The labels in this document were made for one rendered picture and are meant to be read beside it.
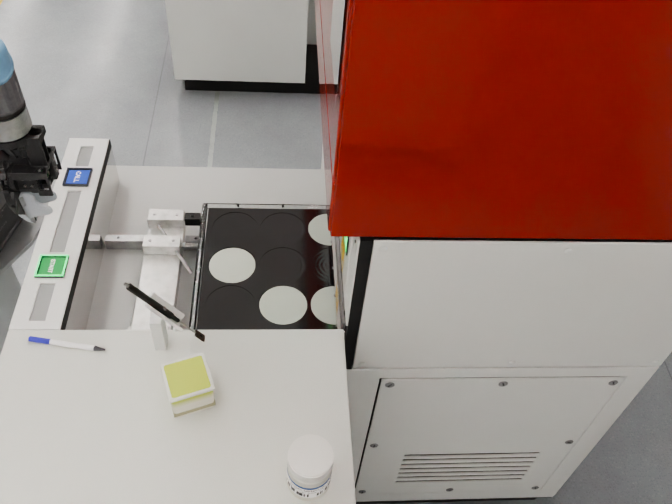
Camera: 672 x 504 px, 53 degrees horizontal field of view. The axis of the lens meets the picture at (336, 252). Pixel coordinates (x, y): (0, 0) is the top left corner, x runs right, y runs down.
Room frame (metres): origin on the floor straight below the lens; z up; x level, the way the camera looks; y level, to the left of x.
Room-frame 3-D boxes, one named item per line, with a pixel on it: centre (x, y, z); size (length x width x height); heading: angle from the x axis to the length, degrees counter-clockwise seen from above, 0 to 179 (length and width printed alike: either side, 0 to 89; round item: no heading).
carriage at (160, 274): (0.89, 0.37, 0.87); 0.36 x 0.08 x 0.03; 8
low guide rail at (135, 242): (1.04, 0.28, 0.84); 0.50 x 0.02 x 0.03; 98
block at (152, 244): (0.97, 0.38, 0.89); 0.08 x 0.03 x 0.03; 98
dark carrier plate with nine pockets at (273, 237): (0.94, 0.11, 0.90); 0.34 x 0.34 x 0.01; 8
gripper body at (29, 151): (0.82, 0.54, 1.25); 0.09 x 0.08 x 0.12; 98
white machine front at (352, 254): (1.15, 0.01, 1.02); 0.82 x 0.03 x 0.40; 8
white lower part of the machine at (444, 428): (1.19, -0.33, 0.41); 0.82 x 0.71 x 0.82; 8
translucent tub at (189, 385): (0.57, 0.22, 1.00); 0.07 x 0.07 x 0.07; 27
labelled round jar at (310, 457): (0.44, 0.00, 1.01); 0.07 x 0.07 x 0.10
